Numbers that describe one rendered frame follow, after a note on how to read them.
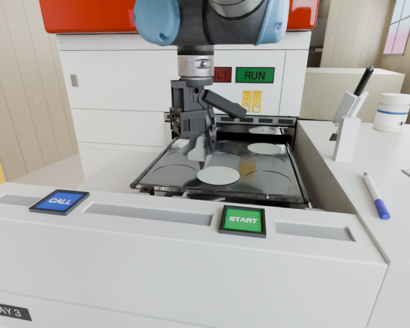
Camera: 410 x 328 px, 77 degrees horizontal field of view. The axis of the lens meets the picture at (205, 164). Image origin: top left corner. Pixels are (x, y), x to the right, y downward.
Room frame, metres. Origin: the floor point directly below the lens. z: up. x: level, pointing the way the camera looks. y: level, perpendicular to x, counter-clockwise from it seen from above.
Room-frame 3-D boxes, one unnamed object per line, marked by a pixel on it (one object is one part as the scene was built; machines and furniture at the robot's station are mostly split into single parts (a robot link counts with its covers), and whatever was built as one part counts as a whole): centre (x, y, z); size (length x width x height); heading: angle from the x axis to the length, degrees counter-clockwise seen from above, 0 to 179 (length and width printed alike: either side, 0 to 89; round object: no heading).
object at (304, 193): (0.61, -0.23, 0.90); 0.37 x 0.01 x 0.01; 170
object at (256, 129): (0.85, -0.07, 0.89); 0.44 x 0.02 x 0.10; 80
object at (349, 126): (0.49, -0.28, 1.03); 0.06 x 0.04 x 0.13; 170
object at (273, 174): (0.64, -0.05, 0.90); 0.34 x 0.34 x 0.01; 80
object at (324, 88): (5.45, -2.31, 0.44); 2.35 x 2.00 x 0.89; 68
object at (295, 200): (0.46, -0.02, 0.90); 0.38 x 0.01 x 0.01; 80
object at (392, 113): (0.70, -0.51, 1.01); 0.07 x 0.07 x 0.10
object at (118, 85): (0.90, 0.10, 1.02); 0.81 x 0.03 x 0.40; 80
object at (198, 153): (0.55, 0.02, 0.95); 0.06 x 0.03 x 0.09; 116
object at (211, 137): (0.56, -0.01, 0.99); 0.05 x 0.02 x 0.09; 26
